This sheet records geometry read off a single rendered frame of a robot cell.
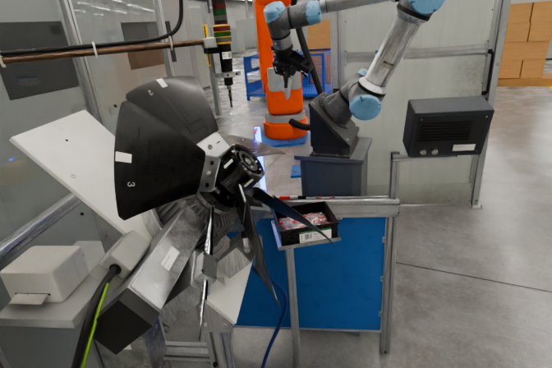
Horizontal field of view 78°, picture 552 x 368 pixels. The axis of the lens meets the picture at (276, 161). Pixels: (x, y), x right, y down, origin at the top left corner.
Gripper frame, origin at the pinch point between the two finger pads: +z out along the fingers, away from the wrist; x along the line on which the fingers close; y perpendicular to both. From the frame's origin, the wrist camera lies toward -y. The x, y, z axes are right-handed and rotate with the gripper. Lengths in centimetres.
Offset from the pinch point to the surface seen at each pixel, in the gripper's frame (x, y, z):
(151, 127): 66, -21, -46
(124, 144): 73, -23, -48
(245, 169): 56, -28, -24
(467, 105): -17, -60, 5
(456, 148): -9, -60, 19
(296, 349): 75, -30, 80
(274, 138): -138, 200, 242
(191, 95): 45, -1, -32
